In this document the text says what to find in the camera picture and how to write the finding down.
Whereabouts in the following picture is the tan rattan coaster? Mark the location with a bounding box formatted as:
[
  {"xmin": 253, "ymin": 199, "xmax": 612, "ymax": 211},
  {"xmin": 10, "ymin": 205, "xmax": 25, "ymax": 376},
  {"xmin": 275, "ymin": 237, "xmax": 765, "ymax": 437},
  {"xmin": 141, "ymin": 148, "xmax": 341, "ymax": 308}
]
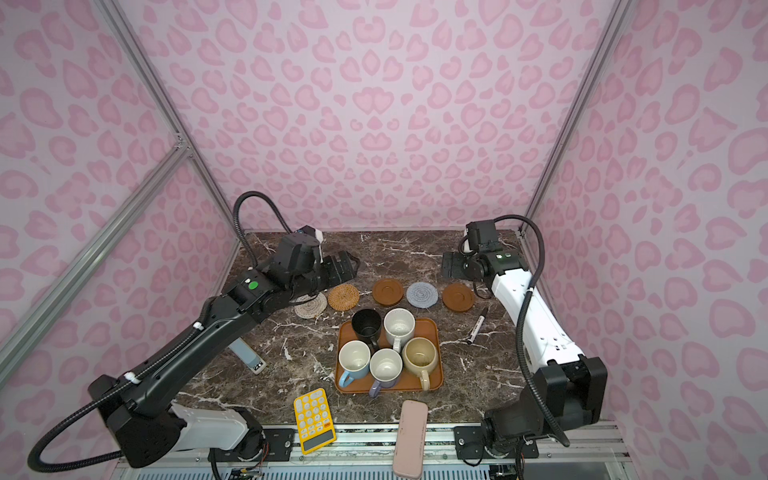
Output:
[{"xmin": 327, "ymin": 284, "xmax": 360, "ymax": 312}]

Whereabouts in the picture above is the brown wooden saucer coaster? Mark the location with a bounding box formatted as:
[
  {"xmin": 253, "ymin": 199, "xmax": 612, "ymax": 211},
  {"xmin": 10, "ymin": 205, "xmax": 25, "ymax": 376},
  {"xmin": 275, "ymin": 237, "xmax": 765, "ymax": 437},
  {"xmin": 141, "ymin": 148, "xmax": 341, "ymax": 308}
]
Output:
[{"xmin": 442, "ymin": 282, "xmax": 475, "ymax": 313}]

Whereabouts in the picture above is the white woven coaster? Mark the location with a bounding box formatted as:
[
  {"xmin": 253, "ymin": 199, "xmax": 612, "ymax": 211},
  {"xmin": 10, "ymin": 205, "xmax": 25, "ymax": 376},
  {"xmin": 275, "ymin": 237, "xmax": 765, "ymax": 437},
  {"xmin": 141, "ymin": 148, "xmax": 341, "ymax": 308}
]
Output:
[{"xmin": 294, "ymin": 293, "xmax": 328, "ymax": 319}]

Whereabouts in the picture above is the light blue woven coaster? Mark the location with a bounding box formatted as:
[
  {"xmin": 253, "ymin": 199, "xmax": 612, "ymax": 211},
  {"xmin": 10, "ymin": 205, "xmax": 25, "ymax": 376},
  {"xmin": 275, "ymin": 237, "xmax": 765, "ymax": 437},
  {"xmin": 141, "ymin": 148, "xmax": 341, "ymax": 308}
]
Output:
[{"xmin": 406, "ymin": 282, "xmax": 439, "ymax": 309}]

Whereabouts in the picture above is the dark wooden saucer coaster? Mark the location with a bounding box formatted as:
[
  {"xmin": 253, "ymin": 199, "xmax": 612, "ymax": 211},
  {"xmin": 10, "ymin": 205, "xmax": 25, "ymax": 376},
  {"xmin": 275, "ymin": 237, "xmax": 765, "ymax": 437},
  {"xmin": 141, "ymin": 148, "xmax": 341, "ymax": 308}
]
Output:
[{"xmin": 372, "ymin": 278, "xmax": 405, "ymax": 307}]

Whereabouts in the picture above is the black mug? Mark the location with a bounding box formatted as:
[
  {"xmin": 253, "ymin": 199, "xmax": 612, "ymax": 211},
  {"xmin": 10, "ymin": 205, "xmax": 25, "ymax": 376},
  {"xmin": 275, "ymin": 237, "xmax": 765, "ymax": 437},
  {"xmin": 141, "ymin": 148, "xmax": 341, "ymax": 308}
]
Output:
[{"xmin": 351, "ymin": 309, "xmax": 382, "ymax": 352}]

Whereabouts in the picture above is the white speckled mug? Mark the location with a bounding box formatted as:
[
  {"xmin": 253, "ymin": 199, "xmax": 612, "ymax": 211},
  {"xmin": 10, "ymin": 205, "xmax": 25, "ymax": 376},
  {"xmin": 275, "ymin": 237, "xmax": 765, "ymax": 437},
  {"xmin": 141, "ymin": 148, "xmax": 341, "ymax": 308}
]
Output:
[{"xmin": 383, "ymin": 308, "xmax": 416, "ymax": 353}]

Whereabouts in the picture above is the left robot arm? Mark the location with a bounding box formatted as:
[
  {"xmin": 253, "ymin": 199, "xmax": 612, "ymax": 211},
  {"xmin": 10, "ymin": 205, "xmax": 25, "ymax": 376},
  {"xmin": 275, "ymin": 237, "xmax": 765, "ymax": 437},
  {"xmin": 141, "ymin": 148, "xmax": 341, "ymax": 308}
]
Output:
[{"xmin": 88, "ymin": 251, "xmax": 361, "ymax": 468}]

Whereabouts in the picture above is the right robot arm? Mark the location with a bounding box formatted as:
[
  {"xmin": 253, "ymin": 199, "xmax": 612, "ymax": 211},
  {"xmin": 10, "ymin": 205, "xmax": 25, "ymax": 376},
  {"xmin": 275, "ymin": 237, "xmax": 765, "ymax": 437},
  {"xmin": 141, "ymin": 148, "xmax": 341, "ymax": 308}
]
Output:
[{"xmin": 442, "ymin": 251, "xmax": 608, "ymax": 455}]

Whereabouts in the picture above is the orange plastic tray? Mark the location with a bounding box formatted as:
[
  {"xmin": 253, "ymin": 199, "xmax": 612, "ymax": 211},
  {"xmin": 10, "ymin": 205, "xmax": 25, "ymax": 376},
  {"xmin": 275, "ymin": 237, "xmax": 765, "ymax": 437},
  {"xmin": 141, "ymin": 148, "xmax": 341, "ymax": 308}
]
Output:
[{"xmin": 335, "ymin": 318, "xmax": 444, "ymax": 395}]

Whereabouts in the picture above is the white marker pen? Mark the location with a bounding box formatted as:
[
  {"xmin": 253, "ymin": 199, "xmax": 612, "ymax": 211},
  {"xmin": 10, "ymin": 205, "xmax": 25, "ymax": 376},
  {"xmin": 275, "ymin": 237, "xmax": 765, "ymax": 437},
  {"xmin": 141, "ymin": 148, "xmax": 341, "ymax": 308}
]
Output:
[{"xmin": 465, "ymin": 306, "xmax": 489, "ymax": 344}]

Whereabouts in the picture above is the beige glazed mug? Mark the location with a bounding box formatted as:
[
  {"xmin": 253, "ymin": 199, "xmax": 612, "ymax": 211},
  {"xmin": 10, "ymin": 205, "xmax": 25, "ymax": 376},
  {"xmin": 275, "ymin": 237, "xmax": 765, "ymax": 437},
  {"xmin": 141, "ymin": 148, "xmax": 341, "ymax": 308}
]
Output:
[{"xmin": 402, "ymin": 337, "xmax": 438, "ymax": 391}]

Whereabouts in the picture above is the purple mug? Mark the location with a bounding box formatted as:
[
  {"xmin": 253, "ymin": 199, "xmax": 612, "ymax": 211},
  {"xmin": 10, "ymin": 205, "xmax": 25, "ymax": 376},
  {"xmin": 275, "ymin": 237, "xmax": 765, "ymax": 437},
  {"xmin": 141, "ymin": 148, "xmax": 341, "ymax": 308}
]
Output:
[{"xmin": 368, "ymin": 348, "xmax": 403, "ymax": 398}]

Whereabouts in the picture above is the grey remote device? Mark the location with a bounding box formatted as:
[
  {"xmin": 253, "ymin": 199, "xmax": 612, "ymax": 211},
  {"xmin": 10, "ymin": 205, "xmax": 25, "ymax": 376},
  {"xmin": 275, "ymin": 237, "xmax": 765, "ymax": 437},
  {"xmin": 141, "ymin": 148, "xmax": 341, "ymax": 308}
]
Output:
[{"xmin": 229, "ymin": 338, "xmax": 266, "ymax": 375}]

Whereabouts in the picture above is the yellow calculator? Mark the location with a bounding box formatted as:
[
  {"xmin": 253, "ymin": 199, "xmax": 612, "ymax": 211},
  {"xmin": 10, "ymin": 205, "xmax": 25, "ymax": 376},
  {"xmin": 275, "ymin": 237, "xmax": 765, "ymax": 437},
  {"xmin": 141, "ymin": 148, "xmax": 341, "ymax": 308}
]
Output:
[{"xmin": 293, "ymin": 388, "xmax": 337, "ymax": 454}]

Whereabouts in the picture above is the pink rectangular case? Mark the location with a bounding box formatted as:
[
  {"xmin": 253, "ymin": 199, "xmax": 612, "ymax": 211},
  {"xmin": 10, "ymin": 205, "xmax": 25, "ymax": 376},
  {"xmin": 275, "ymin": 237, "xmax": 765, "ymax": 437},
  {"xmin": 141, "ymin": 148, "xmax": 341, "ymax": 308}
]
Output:
[{"xmin": 392, "ymin": 400, "xmax": 428, "ymax": 479}]

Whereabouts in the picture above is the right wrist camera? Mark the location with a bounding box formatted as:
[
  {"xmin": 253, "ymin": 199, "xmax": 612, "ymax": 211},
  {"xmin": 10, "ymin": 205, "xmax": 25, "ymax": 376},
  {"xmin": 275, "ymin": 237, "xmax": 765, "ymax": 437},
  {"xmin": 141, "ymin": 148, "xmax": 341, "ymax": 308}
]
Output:
[{"xmin": 462, "ymin": 219, "xmax": 503, "ymax": 253}]

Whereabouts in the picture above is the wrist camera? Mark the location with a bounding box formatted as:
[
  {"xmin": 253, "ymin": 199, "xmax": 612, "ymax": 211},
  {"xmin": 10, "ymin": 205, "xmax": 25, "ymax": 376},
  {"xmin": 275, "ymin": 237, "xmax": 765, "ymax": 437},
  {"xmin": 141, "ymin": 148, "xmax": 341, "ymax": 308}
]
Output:
[
  {"xmin": 462, "ymin": 219, "xmax": 503, "ymax": 253},
  {"xmin": 275, "ymin": 225, "xmax": 324, "ymax": 275}
]

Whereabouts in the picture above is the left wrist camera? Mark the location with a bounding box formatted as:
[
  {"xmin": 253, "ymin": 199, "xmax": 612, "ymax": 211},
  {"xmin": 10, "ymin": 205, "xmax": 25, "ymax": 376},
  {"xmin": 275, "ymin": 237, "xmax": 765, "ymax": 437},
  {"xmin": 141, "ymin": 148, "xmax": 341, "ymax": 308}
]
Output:
[{"xmin": 275, "ymin": 225, "xmax": 324, "ymax": 275}]

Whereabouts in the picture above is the blue handled white mug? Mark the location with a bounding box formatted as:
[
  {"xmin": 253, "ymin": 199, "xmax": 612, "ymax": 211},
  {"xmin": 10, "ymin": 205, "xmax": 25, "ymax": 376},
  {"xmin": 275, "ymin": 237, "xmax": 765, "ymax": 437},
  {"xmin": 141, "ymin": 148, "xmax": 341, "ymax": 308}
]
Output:
[{"xmin": 338, "ymin": 340, "xmax": 371, "ymax": 388}]

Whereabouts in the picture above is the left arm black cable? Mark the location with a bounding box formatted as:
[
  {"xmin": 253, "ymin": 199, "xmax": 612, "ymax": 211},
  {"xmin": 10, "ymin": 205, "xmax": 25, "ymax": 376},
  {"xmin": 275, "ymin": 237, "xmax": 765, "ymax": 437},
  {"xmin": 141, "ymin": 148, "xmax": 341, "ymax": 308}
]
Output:
[{"xmin": 26, "ymin": 191, "xmax": 295, "ymax": 473}]

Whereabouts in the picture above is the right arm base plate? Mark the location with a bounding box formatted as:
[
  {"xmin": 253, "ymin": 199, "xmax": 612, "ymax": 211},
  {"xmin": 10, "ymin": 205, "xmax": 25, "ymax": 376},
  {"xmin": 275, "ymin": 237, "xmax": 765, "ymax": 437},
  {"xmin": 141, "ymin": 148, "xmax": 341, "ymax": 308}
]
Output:
[{"xmin": 453, "ymin": 424, "xmax": 540, "ymax": 466}]

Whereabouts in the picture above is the aluminium front rail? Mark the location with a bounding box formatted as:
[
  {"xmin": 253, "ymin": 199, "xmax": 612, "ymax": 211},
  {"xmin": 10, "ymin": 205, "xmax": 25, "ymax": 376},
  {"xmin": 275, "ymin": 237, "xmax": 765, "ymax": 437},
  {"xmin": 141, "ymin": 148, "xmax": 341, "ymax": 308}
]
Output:
[{"xmin": 111, "ymin": 422, "xmax": 638, "ymax": 479}]

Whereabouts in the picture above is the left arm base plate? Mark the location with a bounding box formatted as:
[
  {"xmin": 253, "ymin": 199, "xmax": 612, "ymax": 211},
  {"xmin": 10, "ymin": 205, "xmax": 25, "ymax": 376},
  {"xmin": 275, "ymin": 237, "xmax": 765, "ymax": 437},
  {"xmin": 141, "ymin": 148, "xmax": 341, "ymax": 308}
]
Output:
[{"xmin": 208, "ymin": 428, "xmax": 295, "ymax": 463}]

